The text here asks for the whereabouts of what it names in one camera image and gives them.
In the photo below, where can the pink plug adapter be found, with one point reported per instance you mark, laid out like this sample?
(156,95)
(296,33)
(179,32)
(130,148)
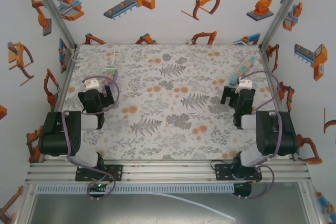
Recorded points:
(248,64)
(110,76)
(239,74)

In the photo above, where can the white power strip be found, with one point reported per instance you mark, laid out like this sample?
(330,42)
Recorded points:
(254,64)

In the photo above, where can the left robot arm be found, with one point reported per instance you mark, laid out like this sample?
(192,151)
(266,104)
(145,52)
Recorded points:
(60,134)

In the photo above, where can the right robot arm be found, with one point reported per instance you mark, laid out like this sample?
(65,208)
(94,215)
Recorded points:
(278,134)

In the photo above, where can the green plug adapter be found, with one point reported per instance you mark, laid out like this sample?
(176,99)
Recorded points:
(111,70)

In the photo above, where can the purple power strip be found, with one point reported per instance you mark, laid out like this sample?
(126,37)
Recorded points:
(109,86)

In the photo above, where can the floral table cloth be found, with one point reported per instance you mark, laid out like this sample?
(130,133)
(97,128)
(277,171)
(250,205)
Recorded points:
(168,103)

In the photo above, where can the circuit board with green light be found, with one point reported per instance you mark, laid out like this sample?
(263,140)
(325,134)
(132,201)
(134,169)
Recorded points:
(98,186)

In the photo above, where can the grey metal panel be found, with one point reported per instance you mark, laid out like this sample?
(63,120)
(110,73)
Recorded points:
(131,211)

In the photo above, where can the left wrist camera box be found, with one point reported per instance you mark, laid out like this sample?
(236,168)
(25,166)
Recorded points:
(90,84)

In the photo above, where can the aluminium side rail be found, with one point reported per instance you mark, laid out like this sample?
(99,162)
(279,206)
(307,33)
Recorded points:
(66,77)
(264,61)

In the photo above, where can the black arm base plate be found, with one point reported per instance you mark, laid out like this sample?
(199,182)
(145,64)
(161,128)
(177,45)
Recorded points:
(118,172)
(221,172)

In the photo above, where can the aluminium frame rail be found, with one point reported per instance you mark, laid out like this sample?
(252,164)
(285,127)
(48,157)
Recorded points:
(168,171)

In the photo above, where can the aluminium frame post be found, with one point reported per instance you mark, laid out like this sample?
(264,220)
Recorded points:
(51,6)
(312,208)
(286,5)
(26,203)

